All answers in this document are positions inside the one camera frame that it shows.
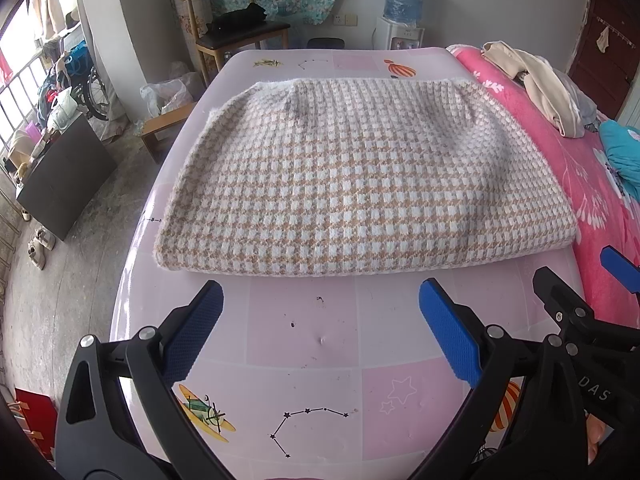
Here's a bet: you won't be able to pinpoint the person's right hand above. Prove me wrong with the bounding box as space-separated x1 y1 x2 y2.
582 412 618 468

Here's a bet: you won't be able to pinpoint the dark red door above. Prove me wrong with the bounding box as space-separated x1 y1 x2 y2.
567 0 640 121

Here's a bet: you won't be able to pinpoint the wheelchair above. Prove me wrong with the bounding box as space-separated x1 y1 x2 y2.
62 42 112 122

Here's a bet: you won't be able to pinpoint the red box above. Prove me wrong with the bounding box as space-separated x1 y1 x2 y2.
14 386 57 463

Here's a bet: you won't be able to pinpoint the hanging clothes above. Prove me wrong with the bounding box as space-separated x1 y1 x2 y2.
27 0 68 43

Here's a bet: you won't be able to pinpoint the clear plastic bag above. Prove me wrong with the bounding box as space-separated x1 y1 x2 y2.
167 60 203 93

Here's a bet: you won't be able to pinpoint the grey garment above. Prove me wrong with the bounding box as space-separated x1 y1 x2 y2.
570 82 601 131

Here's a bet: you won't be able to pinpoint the pink floral blanket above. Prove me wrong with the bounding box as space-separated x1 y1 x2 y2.
445 44 640 321

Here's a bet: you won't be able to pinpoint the teal garment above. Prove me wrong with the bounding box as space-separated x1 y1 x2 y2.
599 120 640 186

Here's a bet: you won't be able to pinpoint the cream garment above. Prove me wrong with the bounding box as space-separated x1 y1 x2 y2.
481 40 586 139

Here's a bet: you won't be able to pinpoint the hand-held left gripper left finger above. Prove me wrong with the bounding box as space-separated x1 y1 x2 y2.
54 280 224 480

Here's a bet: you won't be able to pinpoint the black office chair back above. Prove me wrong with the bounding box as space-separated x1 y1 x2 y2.
306 37 347 52

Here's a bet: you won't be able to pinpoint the wooden chair with black seat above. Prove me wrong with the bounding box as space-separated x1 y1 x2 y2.
181 0 292 86

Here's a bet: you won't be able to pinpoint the black garment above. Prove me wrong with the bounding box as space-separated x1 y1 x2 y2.
209 2 268 32

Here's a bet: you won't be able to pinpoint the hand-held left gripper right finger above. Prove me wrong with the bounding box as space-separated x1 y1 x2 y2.
419 278 588 480

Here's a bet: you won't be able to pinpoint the beige white houndstooth knit coat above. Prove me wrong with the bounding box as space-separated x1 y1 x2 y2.
154 76 580 277

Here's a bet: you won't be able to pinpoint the white water dispenser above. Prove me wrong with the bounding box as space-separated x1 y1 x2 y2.
374 15 426 52

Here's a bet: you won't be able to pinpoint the white plastic bag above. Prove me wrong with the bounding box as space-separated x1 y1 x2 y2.
140 77 188 116

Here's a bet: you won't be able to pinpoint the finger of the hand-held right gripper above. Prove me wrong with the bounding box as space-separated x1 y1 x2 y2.
532 266 608 348
600 245 640 294

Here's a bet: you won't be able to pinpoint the metal railing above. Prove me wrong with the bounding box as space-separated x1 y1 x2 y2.
0 47 56 286

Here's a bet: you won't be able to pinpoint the black board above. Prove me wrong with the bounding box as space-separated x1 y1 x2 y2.
15 111 119 242

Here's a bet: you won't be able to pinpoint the floral patterned panel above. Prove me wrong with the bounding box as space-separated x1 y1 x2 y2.
171 0 211 53

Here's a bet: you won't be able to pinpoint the white cloth bag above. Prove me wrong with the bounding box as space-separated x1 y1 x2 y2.
47 87 81 128

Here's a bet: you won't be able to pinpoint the small wooden stool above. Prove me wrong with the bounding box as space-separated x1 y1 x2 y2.
139 101 199 165

